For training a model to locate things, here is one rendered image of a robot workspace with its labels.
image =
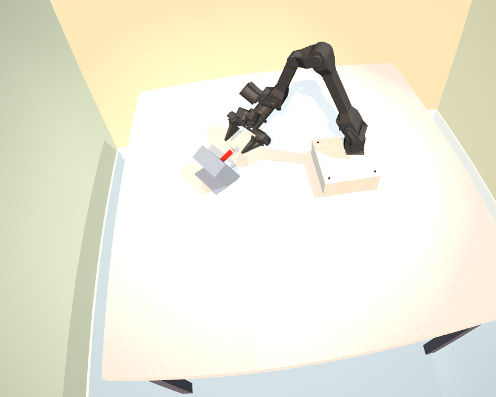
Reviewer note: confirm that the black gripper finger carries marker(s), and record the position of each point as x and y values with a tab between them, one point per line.
252	144
232	129

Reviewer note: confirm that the red peg with white band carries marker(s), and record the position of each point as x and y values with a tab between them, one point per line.
228	154

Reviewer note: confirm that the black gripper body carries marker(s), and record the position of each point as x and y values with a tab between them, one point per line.
261	135

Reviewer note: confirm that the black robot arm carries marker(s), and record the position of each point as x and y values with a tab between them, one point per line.
320	57

